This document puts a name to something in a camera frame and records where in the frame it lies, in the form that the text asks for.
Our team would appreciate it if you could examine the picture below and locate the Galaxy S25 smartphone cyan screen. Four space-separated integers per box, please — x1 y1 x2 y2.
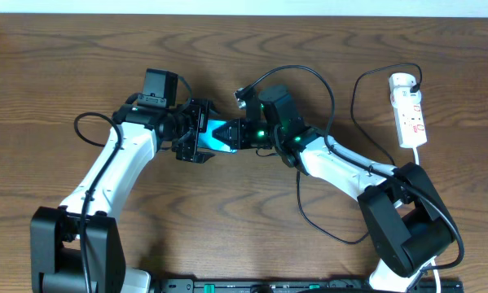
198 119 237 153

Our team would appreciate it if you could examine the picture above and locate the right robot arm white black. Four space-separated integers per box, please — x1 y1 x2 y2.
212 85 460 292

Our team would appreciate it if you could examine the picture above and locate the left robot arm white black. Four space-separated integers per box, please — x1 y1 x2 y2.
30 99 217 292

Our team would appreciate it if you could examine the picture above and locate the white USB charger adapter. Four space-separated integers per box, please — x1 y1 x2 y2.
389 72 416 92

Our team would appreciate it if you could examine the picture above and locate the white power strip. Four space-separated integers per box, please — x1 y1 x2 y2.
390 87 427 148

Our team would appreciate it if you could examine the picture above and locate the black charging cable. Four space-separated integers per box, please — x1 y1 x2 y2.
296 63 424 246

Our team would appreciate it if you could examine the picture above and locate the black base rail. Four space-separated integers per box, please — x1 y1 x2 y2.
149 277 464 293

